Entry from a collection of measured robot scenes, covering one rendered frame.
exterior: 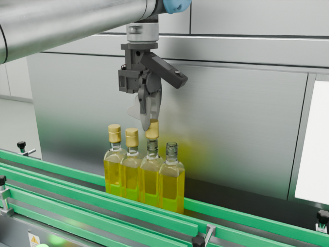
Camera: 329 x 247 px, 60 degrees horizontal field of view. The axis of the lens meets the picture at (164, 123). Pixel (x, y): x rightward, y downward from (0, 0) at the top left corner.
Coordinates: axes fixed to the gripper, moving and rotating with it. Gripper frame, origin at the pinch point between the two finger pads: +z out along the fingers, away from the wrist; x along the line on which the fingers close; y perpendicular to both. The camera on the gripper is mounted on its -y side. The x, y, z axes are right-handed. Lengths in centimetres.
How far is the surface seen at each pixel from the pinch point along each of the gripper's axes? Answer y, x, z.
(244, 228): -24.9, -3.6, 26.2
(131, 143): 5.1, 2.1, 5.5
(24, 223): 34.3, 16.0, 30.8
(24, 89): 436, -305, 95
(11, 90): 471, -305, 100
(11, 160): 62, -2, 25
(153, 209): -2.5, 4.4, 22.1
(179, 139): -3.0, -11.8, 8.1
